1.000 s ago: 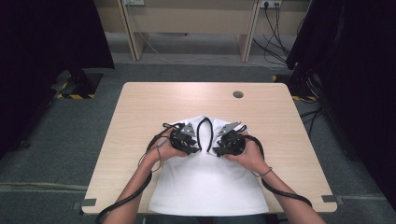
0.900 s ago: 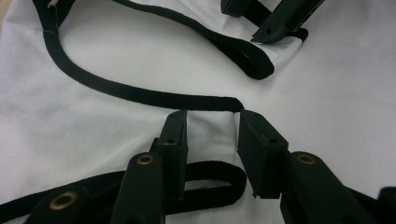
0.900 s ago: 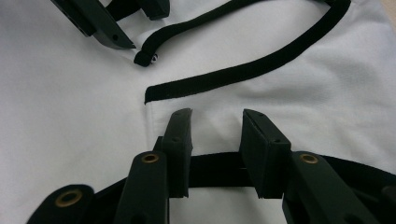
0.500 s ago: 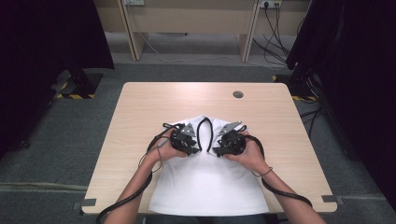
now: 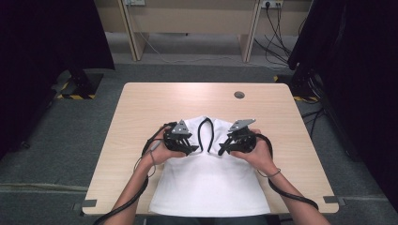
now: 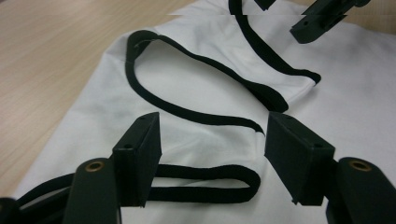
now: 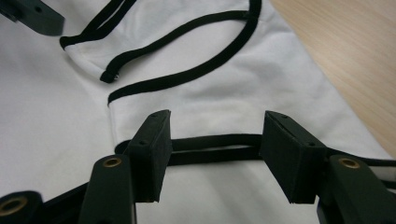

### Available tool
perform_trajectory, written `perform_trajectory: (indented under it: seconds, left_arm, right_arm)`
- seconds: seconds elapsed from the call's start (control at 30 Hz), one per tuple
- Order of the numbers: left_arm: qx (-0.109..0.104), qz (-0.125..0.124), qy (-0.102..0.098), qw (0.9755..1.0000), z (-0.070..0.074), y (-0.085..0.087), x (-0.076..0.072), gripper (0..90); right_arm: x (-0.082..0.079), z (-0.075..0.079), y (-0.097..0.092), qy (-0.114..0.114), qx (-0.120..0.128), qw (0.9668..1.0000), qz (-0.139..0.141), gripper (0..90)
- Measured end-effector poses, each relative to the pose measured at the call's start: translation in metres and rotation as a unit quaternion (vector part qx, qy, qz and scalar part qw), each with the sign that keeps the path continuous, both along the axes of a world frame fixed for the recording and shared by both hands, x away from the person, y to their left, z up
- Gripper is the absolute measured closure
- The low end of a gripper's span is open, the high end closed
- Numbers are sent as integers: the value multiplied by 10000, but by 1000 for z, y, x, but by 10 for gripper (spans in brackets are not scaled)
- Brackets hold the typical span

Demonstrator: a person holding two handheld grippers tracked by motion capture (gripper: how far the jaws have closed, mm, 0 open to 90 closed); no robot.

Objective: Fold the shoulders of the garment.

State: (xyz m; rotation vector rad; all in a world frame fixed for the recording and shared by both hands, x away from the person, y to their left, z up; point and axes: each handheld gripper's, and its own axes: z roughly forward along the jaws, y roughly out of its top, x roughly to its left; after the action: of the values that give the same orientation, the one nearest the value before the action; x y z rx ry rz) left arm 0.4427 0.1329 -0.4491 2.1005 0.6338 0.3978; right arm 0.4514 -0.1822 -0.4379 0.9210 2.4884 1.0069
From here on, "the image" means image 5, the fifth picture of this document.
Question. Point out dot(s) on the yellow black hazard tape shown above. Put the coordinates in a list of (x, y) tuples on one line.
[(76, 97), (300, 98)]

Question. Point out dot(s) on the person's left hand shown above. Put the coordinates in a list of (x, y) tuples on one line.
[(159, 154)]

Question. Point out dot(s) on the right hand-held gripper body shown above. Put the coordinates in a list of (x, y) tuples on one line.
[(244, 140)]

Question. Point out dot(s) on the white wall socket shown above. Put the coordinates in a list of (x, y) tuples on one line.
[(134, 2)]

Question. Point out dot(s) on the grey table corner bracket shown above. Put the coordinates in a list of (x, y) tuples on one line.
[(87, 203), (332, 199)]

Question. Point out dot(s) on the white tank top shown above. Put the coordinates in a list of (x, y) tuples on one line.
[(208, 184)]

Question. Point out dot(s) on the black metal stand base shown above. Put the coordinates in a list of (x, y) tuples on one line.
[(83, 82)]

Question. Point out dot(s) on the thin wrist band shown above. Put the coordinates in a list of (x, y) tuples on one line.
[(275, 172)]

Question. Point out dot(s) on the white power strip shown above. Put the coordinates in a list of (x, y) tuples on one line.
[(271, 3)]

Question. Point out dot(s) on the black curtain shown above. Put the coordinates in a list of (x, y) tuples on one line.
[(359, 62), (37, 47)]

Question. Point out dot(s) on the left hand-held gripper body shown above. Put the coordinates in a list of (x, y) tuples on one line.
[(176, 139)]

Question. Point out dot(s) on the person's right hand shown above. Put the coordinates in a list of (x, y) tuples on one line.
[(261, 157)]

